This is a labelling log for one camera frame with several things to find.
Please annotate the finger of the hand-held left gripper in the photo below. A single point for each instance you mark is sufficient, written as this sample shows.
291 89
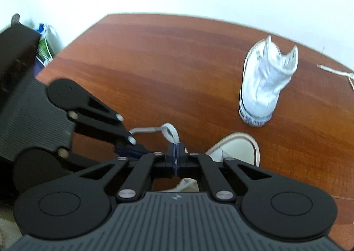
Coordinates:
91 158
132 149

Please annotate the blue plastic bag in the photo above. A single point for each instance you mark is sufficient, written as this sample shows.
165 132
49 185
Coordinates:
41 28

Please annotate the beige shaggy rug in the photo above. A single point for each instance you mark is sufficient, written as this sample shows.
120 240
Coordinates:
7 220

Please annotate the white shoelace threaded through sneaker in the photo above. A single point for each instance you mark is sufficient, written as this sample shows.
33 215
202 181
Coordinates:
170 128

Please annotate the green plastic bag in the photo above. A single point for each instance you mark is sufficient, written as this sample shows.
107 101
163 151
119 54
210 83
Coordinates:
43 46

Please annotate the bright white high-top sneaker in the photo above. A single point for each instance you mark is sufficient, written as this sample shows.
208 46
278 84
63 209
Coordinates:
265 88

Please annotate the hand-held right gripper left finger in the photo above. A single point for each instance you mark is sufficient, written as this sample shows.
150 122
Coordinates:
171 157

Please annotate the cream high-top canvas sneaker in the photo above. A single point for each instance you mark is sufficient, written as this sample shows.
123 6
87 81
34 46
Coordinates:
237 146

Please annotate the loose white shoelace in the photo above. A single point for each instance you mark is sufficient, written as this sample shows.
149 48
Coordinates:
332 70

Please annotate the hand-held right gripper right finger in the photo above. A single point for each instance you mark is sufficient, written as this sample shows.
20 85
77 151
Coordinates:
181 157

